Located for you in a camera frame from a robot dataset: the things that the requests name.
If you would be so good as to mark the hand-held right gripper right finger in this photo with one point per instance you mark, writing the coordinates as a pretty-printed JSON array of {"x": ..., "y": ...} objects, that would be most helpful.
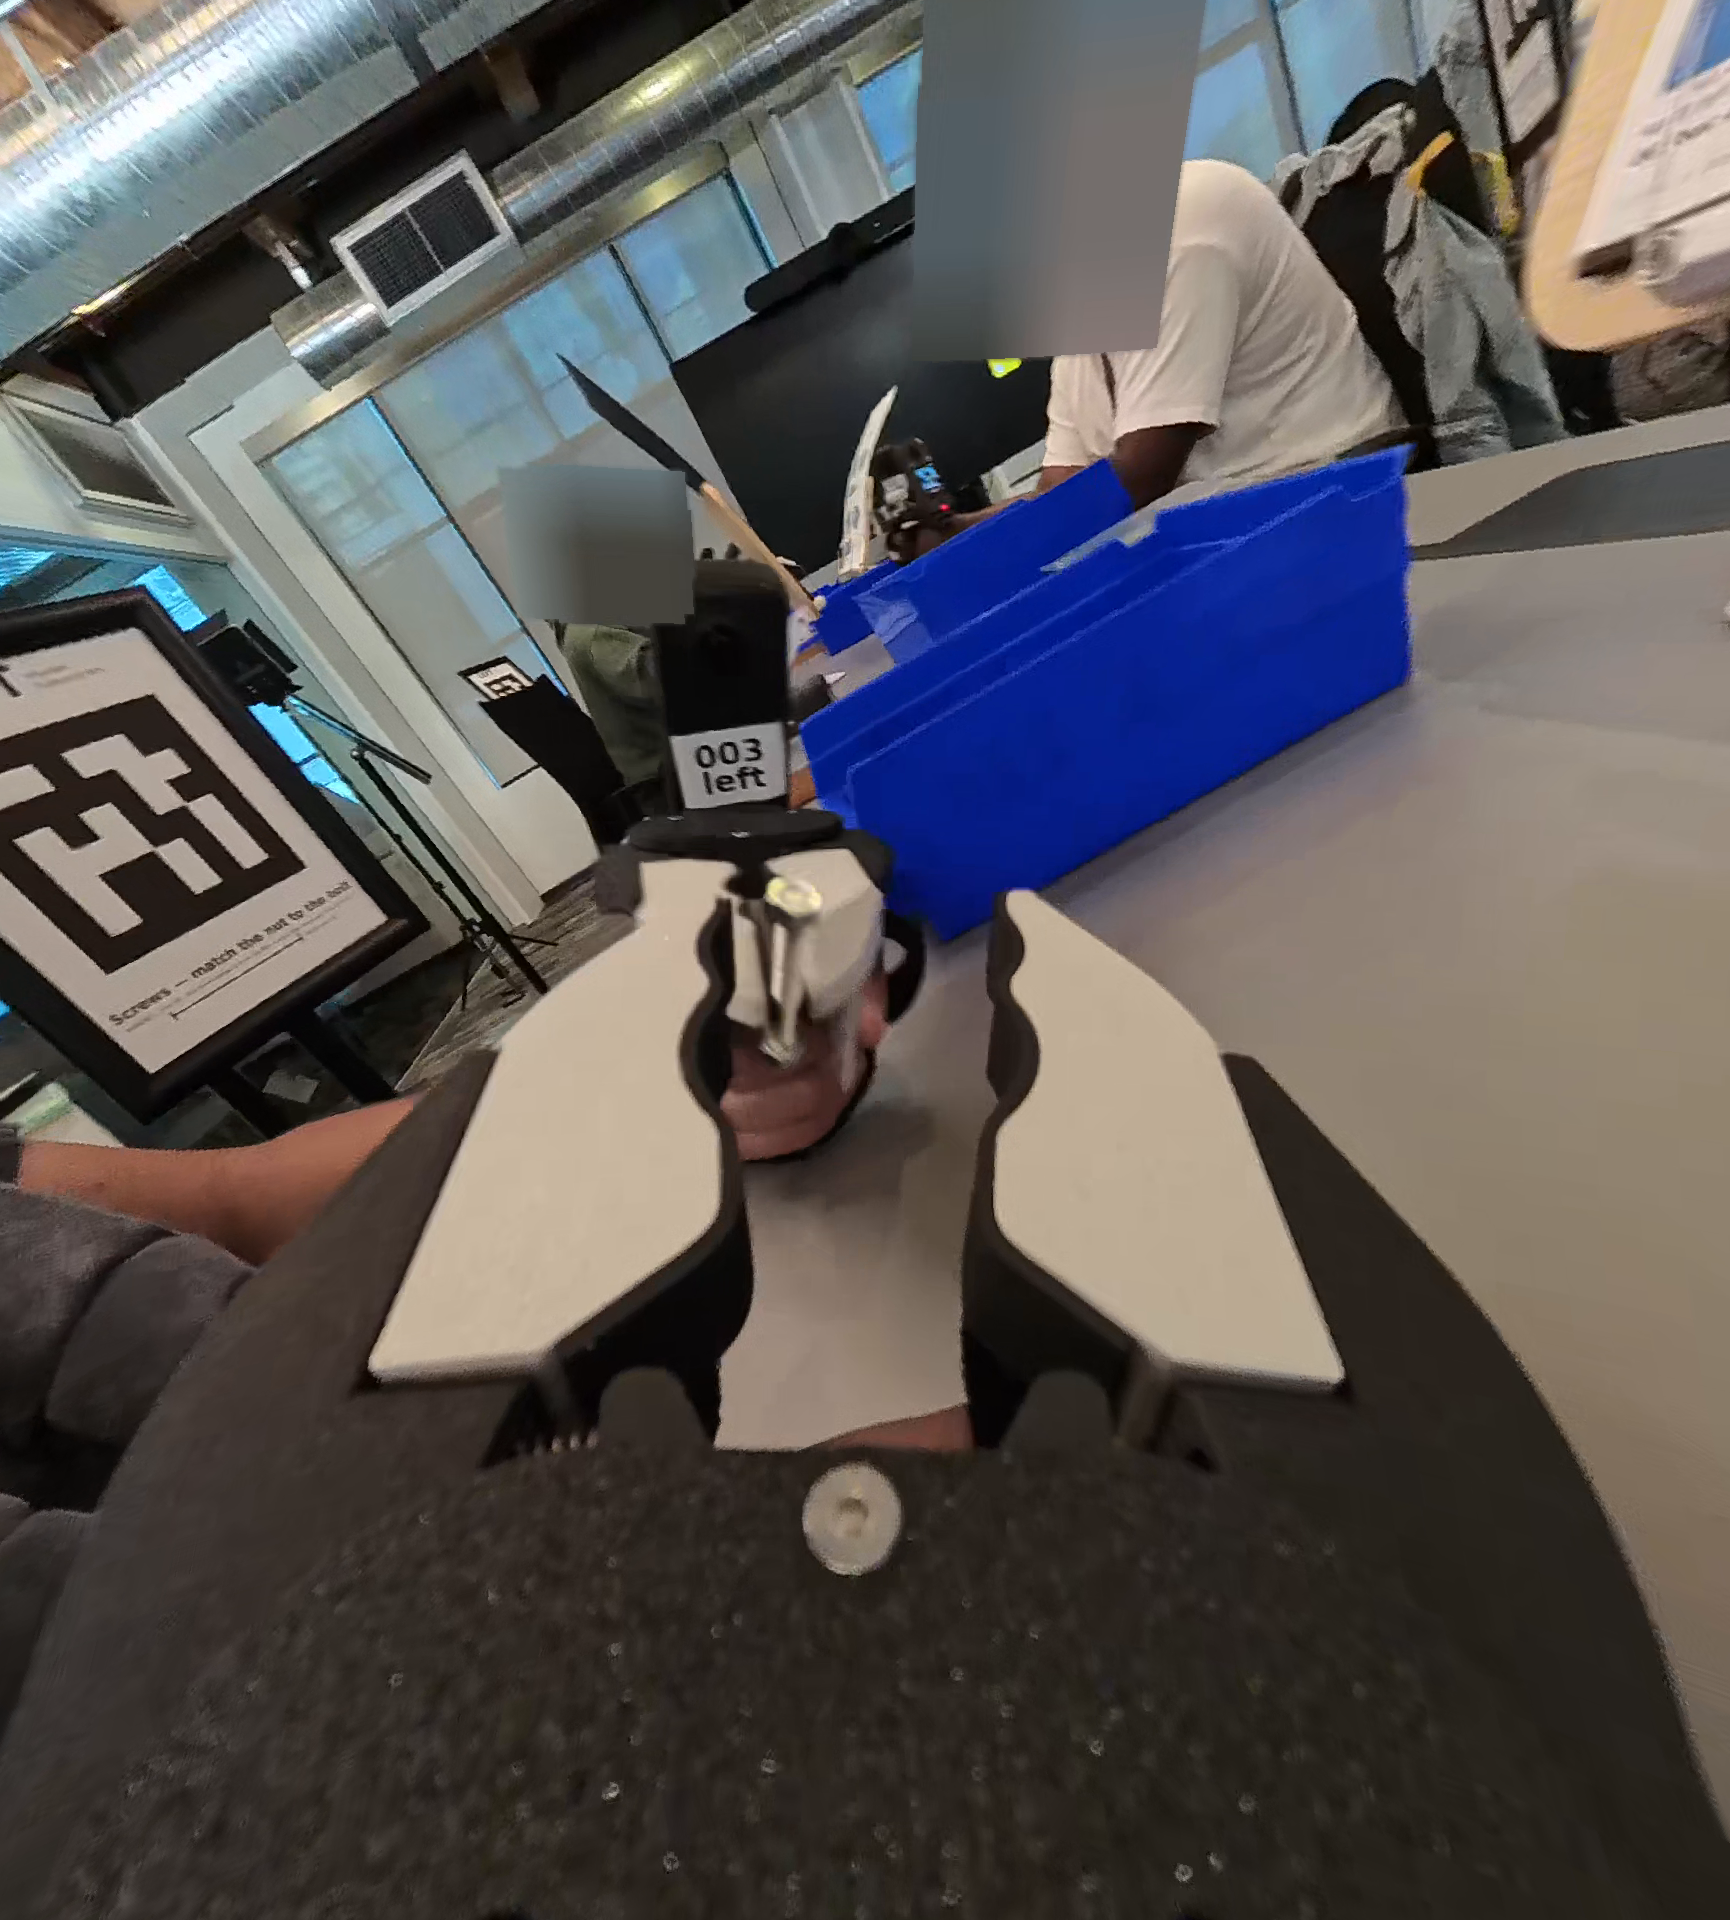
[{"x": 1151, "y": 1186}]

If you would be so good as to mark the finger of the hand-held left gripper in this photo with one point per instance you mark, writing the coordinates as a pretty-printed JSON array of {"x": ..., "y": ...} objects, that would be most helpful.
[
  {"x": 749, "y": 967},
  {"x": 847, "y": 937}
]

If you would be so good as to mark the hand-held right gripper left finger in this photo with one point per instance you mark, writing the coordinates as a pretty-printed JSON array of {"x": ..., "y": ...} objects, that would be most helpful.
[{"x": 581, "y": 1186}]

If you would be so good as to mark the large smooth shank steel bolt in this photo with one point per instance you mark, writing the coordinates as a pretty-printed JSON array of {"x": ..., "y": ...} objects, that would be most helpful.
[{"x": 791, "y": 961}]

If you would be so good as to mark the silver hex bolt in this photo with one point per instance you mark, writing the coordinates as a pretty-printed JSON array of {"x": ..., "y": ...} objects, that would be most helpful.
[{"x": 784, "y": 1045}]

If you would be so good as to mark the blue plastic bin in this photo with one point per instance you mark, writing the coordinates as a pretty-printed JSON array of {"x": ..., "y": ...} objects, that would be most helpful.
[
  {"x": 984, "y": 562},
  {"x": 1135, "y": 720},
  {"x": 847, "y": 616}
]

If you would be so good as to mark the person's left forearm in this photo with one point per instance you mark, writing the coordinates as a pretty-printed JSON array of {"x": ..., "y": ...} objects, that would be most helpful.
[{"x": 235, "y": 1176}]

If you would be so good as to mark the grey desk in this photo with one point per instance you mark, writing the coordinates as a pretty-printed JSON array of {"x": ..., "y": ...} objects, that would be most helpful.
[{"x": 1482, "y": 974}]

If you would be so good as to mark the person's left hand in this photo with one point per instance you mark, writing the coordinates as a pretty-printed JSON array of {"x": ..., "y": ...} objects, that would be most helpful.
[{"x": 783, "y": 1118}]

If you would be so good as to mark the black board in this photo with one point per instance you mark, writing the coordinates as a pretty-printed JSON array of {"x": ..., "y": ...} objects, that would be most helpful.
[{"x": 557, "y": 750}]

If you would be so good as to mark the small wooden document stand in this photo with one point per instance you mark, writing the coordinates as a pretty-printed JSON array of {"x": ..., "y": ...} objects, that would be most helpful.
[
  {"x": 669, "y": 450},
  {"x": 866, "y": 463}
]

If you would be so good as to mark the small marker sign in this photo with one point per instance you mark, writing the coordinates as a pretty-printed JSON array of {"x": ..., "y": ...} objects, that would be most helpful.
[{"x": 500, "y": 676}]

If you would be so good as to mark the black display screen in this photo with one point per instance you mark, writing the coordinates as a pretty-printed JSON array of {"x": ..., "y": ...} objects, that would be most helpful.
[{"x": 805, "y": 405}]

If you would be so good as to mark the black tripod stand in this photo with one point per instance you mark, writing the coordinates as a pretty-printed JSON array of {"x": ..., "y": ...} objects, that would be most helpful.
[{"x": 416, "y": 840}]

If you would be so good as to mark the black video bar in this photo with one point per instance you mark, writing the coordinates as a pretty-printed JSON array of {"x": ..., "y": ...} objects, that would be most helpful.
[{"x": 826, "y": 261}]

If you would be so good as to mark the white air vent grille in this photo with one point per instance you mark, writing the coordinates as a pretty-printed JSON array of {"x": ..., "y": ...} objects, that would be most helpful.
[{"x": 423, "y": 234}]

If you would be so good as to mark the black jacket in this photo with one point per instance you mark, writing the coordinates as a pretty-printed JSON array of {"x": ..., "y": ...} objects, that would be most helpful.
[{"x": 1360, "y": 226}]

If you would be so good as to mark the denim jacket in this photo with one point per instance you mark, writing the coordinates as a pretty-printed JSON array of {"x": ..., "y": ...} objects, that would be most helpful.
[{"x": 1482, "y": 345}]

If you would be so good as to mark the wooden white document stand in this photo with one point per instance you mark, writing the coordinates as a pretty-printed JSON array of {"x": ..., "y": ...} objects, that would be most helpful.
[{"x": 1571, "y": 270}]

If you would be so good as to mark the instruction sheet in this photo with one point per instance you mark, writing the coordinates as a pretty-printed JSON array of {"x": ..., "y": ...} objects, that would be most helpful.
[{"x": 1705, "y": 134}]

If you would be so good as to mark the small silver air duct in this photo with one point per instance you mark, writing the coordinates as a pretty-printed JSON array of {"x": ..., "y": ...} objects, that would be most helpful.
[{"x": 655, "y": 148}]

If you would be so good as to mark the large silver air duct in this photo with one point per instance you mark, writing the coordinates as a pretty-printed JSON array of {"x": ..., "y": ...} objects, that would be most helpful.
[{"x": 131, "y": 167}]

